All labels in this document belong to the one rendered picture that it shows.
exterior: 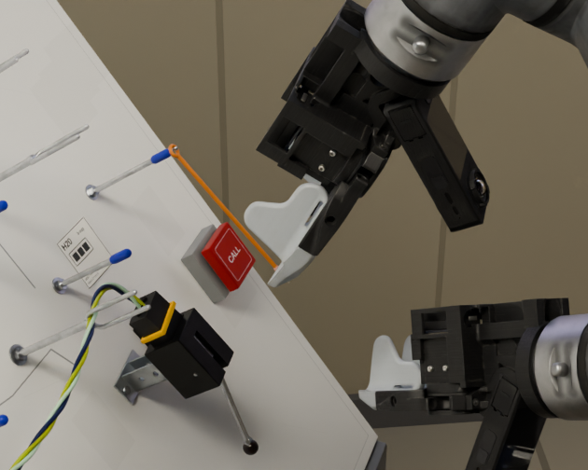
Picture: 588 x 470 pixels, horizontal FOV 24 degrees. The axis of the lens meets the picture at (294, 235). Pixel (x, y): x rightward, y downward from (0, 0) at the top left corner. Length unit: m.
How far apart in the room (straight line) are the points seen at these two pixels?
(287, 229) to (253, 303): 0.40
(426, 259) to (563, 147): 0.33
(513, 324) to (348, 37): 0.25
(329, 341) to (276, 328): 1.26
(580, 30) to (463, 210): 0.17
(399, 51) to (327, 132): 0.09
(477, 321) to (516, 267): 1.58
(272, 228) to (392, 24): 0.19
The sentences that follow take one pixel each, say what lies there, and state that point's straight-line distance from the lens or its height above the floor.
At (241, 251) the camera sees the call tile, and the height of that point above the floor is 1.11.
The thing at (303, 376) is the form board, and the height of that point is 0.97.
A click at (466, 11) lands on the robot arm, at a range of 0.85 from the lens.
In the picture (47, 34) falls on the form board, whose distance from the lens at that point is 1.29.
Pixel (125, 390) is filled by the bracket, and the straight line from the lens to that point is 1.18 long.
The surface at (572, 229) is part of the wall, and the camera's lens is 2.59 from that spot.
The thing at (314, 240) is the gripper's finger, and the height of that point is 1.32.
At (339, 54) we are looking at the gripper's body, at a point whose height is 1.45.
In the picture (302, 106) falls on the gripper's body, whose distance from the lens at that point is 0.92.
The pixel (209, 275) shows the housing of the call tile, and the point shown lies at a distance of 1.29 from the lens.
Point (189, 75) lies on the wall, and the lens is 2.30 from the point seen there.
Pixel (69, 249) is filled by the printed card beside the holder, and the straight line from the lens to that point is 1.19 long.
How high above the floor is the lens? 1.86
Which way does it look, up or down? 34 degrees down
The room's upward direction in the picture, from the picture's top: straight up
